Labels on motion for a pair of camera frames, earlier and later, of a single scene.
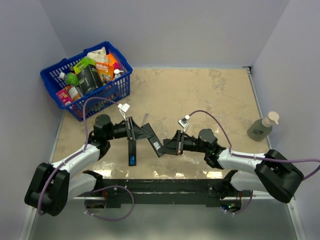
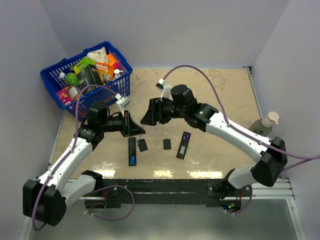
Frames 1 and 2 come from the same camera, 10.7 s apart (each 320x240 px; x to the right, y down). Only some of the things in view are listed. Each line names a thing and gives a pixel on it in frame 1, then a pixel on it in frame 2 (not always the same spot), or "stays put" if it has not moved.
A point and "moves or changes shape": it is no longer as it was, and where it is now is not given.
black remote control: (153, 139) moves or changes shape
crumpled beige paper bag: (99, 55) stays put
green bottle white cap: (71, 78) stays put
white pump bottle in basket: (117, 71) stays put
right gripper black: (176, 146) -> (155, 113)
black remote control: (132, 151) stays put
